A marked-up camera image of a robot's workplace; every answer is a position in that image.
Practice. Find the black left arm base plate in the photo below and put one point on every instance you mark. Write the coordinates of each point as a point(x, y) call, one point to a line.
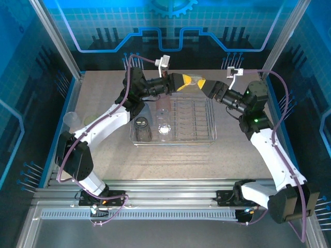
point(116, 199)

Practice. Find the frosted clear plastic cup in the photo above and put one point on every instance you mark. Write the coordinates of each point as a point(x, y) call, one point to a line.
point(70, 119)

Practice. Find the aluminium frame post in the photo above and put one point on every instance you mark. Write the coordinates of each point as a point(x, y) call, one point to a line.
point(282, 38)
point(59, 44)

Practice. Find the aluminium mounting rail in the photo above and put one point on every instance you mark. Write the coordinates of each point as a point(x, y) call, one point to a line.
point(168, 191)

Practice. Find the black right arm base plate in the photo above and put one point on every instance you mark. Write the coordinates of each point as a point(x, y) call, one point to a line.
point(225, 197)

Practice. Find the orange plastic cup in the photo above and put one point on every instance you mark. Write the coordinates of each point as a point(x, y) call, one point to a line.
point(195, 83)

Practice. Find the red plastic cup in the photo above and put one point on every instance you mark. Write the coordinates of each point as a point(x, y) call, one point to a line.
point(163, 104)

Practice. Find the green plastic cup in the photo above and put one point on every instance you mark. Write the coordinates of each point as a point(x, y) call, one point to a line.
point(89, 120)

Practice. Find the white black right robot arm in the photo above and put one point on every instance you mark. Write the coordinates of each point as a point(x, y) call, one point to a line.
point(274, 157)

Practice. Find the dark grey plastic cup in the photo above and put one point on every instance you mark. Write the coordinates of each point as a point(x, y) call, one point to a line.
point(141, 131)

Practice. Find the aluminium side rail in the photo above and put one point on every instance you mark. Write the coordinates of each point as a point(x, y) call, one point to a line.
point(71, 95)
point(269, 98)

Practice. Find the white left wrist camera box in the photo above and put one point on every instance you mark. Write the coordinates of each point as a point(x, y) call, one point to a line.
point(164, 62)

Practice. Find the blue plastic cup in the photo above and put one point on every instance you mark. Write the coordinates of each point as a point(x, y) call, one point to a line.
point(148, 112)

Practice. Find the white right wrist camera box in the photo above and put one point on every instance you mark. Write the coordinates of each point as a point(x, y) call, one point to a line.
point(235, 71)

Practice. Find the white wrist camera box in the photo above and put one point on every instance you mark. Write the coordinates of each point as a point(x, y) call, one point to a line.
point(164, 62)
point(235, 71)

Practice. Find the round clear plastic cup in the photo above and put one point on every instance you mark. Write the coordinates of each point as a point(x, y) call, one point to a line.
point(164, 131)

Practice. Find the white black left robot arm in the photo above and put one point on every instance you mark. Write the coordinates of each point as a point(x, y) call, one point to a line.
point(103, 124)

